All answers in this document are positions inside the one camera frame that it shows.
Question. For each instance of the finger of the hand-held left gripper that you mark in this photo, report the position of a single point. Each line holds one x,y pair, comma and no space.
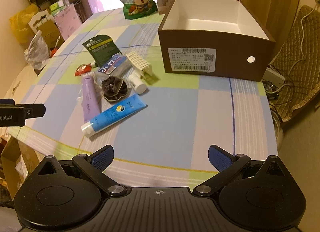
35,111

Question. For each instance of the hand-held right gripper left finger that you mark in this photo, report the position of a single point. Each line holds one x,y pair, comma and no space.
102,158

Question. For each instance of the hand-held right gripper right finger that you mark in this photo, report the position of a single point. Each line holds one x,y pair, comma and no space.
220,158

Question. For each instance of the blue tube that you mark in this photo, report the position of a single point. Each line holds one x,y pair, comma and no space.
112,116

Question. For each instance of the purple tube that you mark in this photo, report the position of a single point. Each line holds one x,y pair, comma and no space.
89,101

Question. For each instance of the red candy wrapper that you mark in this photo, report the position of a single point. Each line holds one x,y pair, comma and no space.
82,69

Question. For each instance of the dark hair scrunchie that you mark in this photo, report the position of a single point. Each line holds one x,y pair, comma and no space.
113,89

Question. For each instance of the small white bottle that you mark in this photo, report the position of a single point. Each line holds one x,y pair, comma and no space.
138,84

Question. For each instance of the blue label clear plastic box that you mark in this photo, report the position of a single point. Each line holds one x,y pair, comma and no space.
115,65

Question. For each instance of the white ribbed plastic holder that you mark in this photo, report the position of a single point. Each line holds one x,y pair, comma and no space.
138,61

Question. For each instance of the brown cardboard box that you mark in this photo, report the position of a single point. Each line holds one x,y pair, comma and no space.
190,41

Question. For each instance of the checked cloth covered desktop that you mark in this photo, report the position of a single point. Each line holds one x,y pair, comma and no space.
175,121

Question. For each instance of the open cardboard box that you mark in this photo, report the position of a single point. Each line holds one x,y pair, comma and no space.
10,156

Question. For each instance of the clear plastic bag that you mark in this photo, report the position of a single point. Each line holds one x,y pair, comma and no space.
37,51

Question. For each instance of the small red object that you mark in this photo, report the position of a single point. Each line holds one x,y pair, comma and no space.
54,52

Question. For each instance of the cardboard box with white card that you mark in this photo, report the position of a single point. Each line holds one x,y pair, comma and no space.
46,30

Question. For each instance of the yellow plastic bag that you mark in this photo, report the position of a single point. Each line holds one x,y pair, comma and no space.
21,24

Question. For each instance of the pink paper bag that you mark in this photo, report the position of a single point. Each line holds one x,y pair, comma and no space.
67,21

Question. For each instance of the white power strip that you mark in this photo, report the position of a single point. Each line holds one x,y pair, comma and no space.
273,76

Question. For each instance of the green and white box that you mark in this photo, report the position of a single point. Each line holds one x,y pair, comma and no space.
58,6

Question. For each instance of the quilted brown chair cushion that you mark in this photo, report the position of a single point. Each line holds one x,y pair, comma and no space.
300,54

